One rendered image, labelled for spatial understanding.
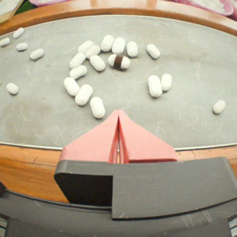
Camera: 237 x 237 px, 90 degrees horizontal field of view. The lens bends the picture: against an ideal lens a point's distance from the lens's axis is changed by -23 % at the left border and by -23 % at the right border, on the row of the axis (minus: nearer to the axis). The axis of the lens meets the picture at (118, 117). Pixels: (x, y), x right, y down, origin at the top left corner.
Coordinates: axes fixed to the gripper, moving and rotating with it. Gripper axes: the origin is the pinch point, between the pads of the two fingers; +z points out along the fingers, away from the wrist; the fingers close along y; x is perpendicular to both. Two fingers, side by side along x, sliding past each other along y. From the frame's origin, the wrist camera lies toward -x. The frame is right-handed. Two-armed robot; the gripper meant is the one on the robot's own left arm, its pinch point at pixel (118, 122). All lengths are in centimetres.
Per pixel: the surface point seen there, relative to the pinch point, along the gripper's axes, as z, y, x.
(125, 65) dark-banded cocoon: 15.4, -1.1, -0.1
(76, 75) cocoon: 14.3, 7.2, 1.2
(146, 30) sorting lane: 24.6, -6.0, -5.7
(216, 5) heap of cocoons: 40, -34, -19
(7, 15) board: 30.2, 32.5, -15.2
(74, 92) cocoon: 11.6, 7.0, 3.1
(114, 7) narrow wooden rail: 27.3, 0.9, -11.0
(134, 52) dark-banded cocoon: 17.6, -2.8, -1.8
